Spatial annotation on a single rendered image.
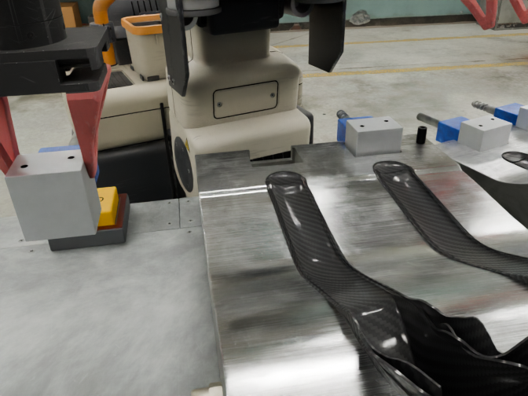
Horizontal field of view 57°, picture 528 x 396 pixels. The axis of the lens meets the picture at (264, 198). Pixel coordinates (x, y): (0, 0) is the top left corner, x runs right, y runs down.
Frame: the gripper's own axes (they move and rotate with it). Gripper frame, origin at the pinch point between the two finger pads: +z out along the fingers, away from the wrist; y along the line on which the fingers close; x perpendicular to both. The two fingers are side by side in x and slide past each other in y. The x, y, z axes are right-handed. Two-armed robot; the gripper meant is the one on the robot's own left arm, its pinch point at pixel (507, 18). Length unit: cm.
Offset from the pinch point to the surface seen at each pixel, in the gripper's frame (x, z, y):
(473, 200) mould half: -10.2, 17.3, -21.3
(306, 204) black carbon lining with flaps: -3.9, 14.4, -34.4
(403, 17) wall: 414, -101, 360
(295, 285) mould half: -14.3, 17.7, -41.9
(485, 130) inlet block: 0.4, 12.5, -6.4
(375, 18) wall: 425, -107, 328
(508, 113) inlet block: 5.7, 11.6, 4.3
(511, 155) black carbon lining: -0.6, 16.3, -4.0
